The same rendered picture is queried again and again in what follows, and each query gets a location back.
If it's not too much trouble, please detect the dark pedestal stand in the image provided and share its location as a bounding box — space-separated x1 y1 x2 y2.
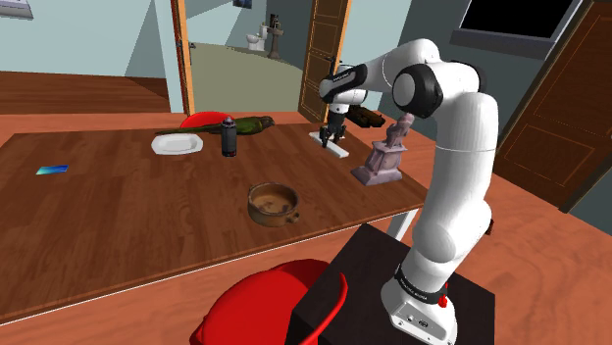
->
266 13 285 61

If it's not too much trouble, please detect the brown panelled door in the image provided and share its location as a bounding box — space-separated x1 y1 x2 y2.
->
491 0 612 215
297 0 353 124

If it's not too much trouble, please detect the dark robot stand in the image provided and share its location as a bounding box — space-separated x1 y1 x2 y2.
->
285 222 496 345

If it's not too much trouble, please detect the pale pink seated statue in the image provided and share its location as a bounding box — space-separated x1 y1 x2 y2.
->
350 113 417 187

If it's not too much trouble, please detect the dark brown lumpy object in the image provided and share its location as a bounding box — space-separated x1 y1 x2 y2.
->
345 104 387 129

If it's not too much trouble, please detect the white flat bar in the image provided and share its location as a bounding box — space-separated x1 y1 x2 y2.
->
308 130 351 160

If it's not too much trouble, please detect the black spray can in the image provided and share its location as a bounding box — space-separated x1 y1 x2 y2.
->
221 116 238 159

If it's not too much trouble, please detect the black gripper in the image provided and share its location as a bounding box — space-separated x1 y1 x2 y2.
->
319 112 347 149

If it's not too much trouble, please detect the orange-edged brown door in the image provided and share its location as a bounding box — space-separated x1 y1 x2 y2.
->
170 0 197 117

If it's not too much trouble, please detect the dark window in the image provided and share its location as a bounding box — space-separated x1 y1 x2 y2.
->
448 0 583 62

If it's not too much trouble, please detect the blue card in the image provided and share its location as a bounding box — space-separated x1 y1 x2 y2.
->
34 164 70 176

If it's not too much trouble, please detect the green parrot figure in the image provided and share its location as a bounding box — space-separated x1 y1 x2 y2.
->
154 115 277 137

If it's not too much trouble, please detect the wall picture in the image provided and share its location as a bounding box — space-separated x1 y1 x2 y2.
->
0 0 35 21

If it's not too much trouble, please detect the brown clay bowl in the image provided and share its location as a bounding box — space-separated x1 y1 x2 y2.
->
246 181 301 228

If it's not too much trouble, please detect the brown wooden table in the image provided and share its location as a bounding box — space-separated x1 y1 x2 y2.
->
0 122 432 327

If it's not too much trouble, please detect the white oval dish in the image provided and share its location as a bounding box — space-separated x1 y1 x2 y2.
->
150 132 205 157

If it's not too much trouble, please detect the white toilet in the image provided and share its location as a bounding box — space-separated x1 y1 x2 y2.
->
245 23 270 53

